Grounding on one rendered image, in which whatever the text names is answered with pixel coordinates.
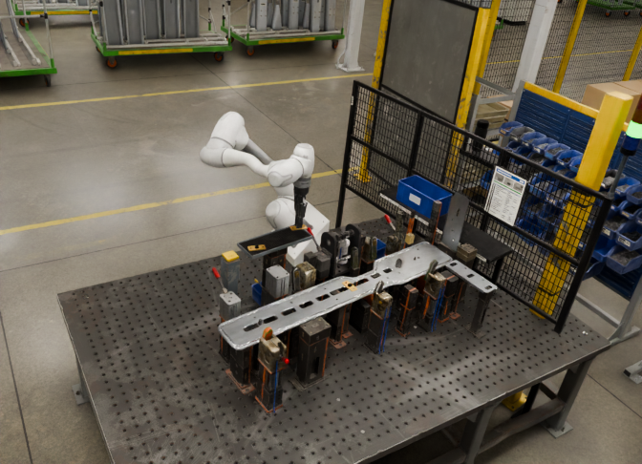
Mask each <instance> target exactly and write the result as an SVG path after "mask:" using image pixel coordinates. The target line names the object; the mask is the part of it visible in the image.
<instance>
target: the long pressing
mask: <svg viewBox="0 0 642 464"><path fill-rule="evenodd" d="M418 249H419V250H418ZM415 257H416V259H415V260H414V258H415ZM418 257H419V258H418ZM397 259H401V260H402V264H401V268H397V267H396V260H397ZM434 259H436V260H437V261H438V262H439V263H438V265H437V267H436V269H435V270H437V269H439V268H441V267H444V266H445V265H446V264H448V263H450V262H452V261H453V259H452V258H451V257H450V256H448V255H447V254H445V253H444V252H442V251H441V250H439V249H438V248H436V247H434V246H433V245H431V244H430V243H428V242H421V243H417V244H415V245H412V246H409V247H407V248H404V249H402V250H399V251H397V252H395V253H393V254H390V255H388V256H385V257H383V258H380V259H378V260H375V261H374V269H373V270H372V271H369V272H367V273H364V274H362V275H359V276H357V277H345V276H339V277H336V278H333V279H331V280H328V281H326V282H324V283H322V284H319V285H315V286H313V287H310V288H308V289H305V290H303V291H300V292H297V293H295V294H292V295H290V296H288V297H286V298H283V299H281V300H278V301H276V302H273V303H271V304H268V305H266V306H262V307H259V308H257V309H254V310H252V311H250V312H248V313H245V314H243V315H240V316H238V317H235V318H232V319H230V320H227V321H225V322H222V323H220V324H219V326H218V331H219V333H220V334H221V335H222V336H223V337H224V338H225V340H226V341H227V342H228V343H229V344H230V345H231V347H232V348H234V349H237V350H243V349H246V348H250V347H252V346H254V345H256V344H259V340H260V338H262V335H263V331H264V329H265V328H266V327H271V328H272V330H273V332H272V333H274V334H275V335H278V334H281V333H283V332H285V331H288V330H290V329H292V328H294V327H298V326H300V325H303V324H304V323H306V322H308V321H311V320H313V319H315V318H318V317H320V316H322V315H325V314H327V313H329V312H331V311H334V310H336V309H338V308H340V307H342V306H345V305H348V304H350V303H352V302H355V301H357V300H359V299H361V298H364V297H366V296H368V295H371V294H373V292H374V289H375V285H376V283H377V282H378V281H379V280H382V281H383V282H384V283H385V285H384V286H383V288H386V287H388V286H390V285H404V284H406V283H408V282H411V281H412V280H414V279H416V278H419V277H421V276H423V275H425V273H426V271H427V269H428V267H429V264H430V262H431V261H432V260H434ZM388 268H390V269H391V270H393V271H391V272H389V273H385V272H383V270H386V269H388ZM398 272H399V273H398ZM376 273H377V274H379V275H380V277H377V278H375V279H373V278H372V277H371V276H372V275H374V274H376ZM362 279H367V280H368V282H366V283H364V284H361V285H358V286H356V288H357V290H356V291H350V290H349V289H348V290H346V291H343V292H341V293H338V294H336V295H331V294H330V293H331V292H333V291H335V290H337V289H339V288H342V287H344V285H343V284H342V283H343V282H345V281H349V282H350V283H351V284H353V283H355V282H358V281H360V280H362ZM325 288H326V289H325ZM326 294H327V295H329V296H330V298H328V299H325V300H323V301H320V302H319V301H317V300H316V298H318V297H321V296H323V295H326ZM336 299H338V300H336ZM306 302H312V303H313V305H311V306H307V307H305V308H301V307H300V305H301V304H304V303H306ZM291 308H294V309H295V310H296V311H295V312H293V313H291V314H289V315H286V316H283V315H282V314H281V313H282V312H284V311H286V310H289V309H291ZM272 316H276V317H277V318H278V319H277V320H274V321H272V322H270V323H267V324H265V323H264V322H263V324H262V325H259V324H258V321H259V319H262V320H265V319H267V318H269V317H272ZM254 317H256V318H254ZM254 324H257V325H258V326H259V327H256V328H254V329H253V330H250V331H244V328H245V327H249V326H251V325H254Z"/></svg>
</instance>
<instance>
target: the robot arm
mask: <svg viewBox="0 0 642 464"><path fill-rule="evenodd" d="M200 159H201V161H203V162H204V163H205V164H207V165H209V166H212V167H217V168H229V167H235V166H248V167H249V168H250V169H251V170H252V171H253V172H254V173H256V174H257V175H259V176H261V177H264V178H267V180H268V182H269V184H270V185H271V186H273V187H274V189H275V191H276V193H277V195H278V199H277V200H274V201H272V202H271V203H270V204H269V205H268V206H267V209H266V218H267V221H268V223H269V224H270V225H271V226H272V227H273V228H274V229H275V230H278V229H281V228H284V227H287V226H291V225H295V226H296V228H302V225H303V224H304V225H305V226H306V227H307V229H308V227H309V228H310V229H311V230H312V229H313V225H311V224H309V223H308V222H307V221H306V220H305V219H304V218H305V215H306V209H307V205H308V203H307V202H305V200H306V196H307V194H308V192H309V188H310V184H311V174H312V171H313V168H314V151H313V147H312V146H310V145H309V144H307V143H300V144H297V146H296V147H295V149H294V151H293V155H291V157H290V158H289V159H282V160H277V161H274V160H273V159H271V158H270V157H269V156H268V155H267V154H266V153H265V152H264V151H263V150H262V149H260V148H259V147H258V146H257V145H256V144H255V143H254V142H253V141H252V140H251V139H249V138H248V134H247V132H246V128H245V122H244V119H243V118H242V116H240V115H239V114H237V113H235V112H228V113H227V114H224V115H223V116H222V117H221V118H220V120H219V121H218V123H217V124H216V126H215V128H214V130H213V133H212V136H211V139H210V140H209V142H208V143H207V145H206V146H205V147H203V149H202V150H201V152H200ZM307 229H305V230H307ZM307 231H308V230H307Z"/></svg>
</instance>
